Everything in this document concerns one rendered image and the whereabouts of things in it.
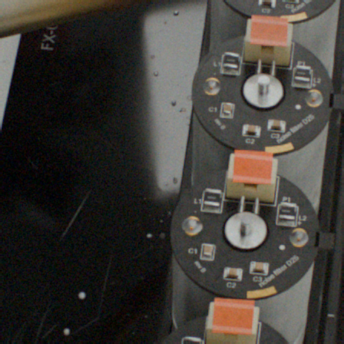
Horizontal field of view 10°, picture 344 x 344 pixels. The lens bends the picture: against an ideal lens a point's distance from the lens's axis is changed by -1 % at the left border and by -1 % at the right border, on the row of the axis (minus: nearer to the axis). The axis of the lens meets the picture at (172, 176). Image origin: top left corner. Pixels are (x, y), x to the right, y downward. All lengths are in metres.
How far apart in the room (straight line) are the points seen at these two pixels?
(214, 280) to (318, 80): 0.04
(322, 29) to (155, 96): 0.06
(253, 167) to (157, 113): 0.08
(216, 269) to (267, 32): 0.04
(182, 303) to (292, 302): 0.02
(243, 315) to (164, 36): 0.11
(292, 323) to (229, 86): 0.04
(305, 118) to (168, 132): 0.06
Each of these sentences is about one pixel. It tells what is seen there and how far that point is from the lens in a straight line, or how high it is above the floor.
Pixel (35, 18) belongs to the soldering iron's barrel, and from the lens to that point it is 0.32.
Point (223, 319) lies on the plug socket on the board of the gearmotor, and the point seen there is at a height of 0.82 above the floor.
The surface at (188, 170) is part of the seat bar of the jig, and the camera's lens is 0.38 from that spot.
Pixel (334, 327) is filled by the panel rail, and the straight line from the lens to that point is 0.32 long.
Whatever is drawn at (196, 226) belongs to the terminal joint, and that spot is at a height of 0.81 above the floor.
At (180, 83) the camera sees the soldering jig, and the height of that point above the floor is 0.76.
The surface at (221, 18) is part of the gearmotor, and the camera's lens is 0.36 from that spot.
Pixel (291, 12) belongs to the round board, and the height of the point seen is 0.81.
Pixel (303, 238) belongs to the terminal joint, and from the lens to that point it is 0.32.
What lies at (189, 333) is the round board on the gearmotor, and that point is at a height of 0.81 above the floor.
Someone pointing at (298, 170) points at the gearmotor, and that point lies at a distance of 0.34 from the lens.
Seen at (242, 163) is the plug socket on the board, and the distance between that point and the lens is 0.32.
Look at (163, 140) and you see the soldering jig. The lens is 0.39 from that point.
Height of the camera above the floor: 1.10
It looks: 59 degrees down
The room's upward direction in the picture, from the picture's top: straight up
